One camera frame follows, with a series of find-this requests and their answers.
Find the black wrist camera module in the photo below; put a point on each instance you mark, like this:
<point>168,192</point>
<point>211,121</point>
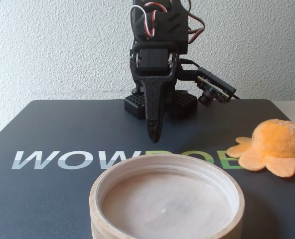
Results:
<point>213,88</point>

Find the orange octopus plush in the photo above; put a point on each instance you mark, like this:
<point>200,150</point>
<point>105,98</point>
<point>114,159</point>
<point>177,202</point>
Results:
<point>274,147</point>

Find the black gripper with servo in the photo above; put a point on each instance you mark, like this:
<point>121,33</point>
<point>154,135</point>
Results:
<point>153,60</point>

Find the dark mat with WOWROBO print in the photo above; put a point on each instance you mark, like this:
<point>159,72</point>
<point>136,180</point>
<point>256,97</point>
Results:
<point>50,174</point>

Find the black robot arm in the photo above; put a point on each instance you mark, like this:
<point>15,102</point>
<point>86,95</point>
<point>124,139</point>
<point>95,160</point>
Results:
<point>162,22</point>

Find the round wooden box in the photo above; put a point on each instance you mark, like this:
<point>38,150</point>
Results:
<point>166,199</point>

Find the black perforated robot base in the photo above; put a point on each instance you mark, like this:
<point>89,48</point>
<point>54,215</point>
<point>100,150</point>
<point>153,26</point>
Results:
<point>185,105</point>

